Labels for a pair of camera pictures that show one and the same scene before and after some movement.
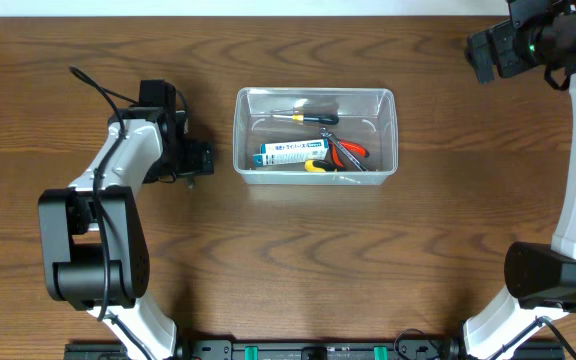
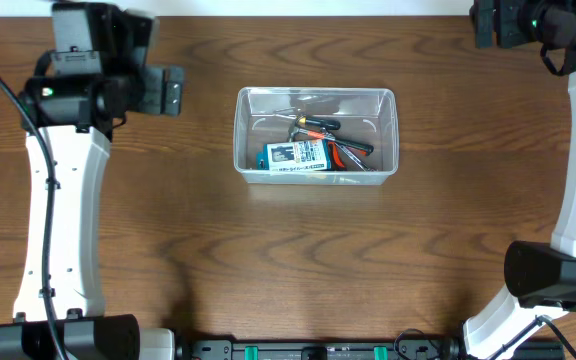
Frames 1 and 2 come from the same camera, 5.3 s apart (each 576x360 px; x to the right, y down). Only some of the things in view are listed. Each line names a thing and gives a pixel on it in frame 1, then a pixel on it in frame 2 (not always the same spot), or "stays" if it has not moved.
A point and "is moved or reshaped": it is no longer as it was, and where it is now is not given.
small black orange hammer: x=191 y=181 → x=365 y=149
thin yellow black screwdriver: x=301 y=117 is moved or reshaped
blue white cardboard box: x=290 y=152 is moved or reshaped
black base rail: x=303 y=350 stays
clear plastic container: x=267 y=115 stays
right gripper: x=498 y=40 → x=506 y=34
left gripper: x=200 y=158 → x=172 y=91
